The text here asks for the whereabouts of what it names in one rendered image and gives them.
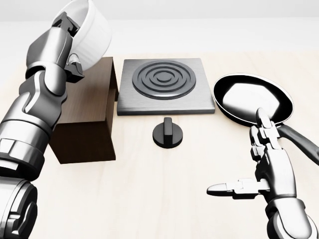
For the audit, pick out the flat dark stove plate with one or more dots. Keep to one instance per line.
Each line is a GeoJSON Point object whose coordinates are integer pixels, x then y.
{"type": "Point", "coordinates": [165, 85]}

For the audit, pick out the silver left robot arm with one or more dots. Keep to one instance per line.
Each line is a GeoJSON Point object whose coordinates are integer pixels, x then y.
{"type": "Point", "coordinates": [27, 129]}

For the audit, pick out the white bowl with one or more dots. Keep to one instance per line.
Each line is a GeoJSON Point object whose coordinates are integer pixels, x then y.
{"type": "Point", "coordinates": [92, 37]}

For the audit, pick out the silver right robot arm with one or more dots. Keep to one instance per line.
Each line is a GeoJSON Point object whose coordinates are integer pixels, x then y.
{"type": "Point", "coordinates": [289, 219]}

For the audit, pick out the round black knob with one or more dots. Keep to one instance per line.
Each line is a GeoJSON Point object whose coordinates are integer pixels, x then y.
{"type": "Point", "coordinates": [168, 135]}

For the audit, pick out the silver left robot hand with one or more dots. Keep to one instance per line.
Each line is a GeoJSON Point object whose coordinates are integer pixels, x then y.
{"type": "Point", "coordinates": [53, 47]}

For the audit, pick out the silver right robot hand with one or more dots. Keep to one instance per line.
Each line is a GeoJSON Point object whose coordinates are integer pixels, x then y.
{"type": "Point", "coordinates": [270, 159]}

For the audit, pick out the black frying pan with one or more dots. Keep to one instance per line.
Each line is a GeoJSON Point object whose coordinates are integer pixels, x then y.
{"type": "Point", "coordinates": [251, 97]}

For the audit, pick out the dark wooden cabinet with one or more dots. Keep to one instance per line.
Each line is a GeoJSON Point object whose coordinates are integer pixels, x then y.
{"type": "Point", "coordinates": [87, 109]}

